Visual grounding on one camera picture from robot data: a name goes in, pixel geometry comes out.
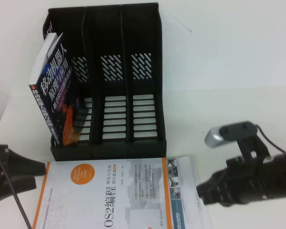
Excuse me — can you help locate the white car suspension book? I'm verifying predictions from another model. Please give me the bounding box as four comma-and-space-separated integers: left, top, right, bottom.
166, 156, 208, 229

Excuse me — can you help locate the black right camera cable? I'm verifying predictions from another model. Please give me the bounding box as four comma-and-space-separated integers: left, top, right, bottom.
255, 125, 286, 153

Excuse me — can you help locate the white orange ROS2 book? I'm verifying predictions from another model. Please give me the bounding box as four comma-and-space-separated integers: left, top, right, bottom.
32, 156, 175, 229

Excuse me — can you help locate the dark blue robotics book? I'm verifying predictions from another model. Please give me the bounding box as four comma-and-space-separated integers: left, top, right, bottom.
28, 32, 73, 146

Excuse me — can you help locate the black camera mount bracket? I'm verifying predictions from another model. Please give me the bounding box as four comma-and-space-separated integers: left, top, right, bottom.
237, 137, 272, 165

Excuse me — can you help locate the black plastic book stand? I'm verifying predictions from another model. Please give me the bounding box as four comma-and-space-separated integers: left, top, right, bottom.
41, 2, 168, 162

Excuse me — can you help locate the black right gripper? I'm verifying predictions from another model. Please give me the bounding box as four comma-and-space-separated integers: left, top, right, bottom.
196, 155, 273, 206

